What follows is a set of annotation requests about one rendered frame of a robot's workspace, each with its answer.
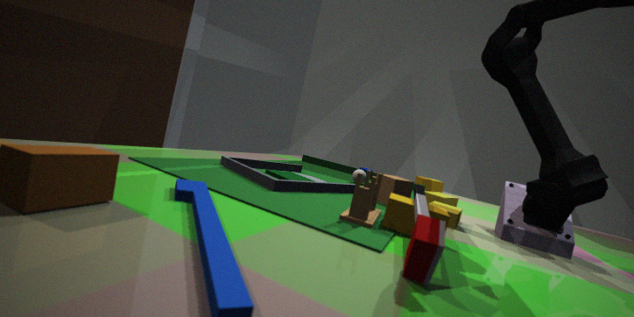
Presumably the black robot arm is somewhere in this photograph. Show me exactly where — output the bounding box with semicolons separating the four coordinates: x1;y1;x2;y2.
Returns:
482;0;634;234

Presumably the grey ball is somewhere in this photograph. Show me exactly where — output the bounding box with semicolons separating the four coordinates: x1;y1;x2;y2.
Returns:
352;169;366;184

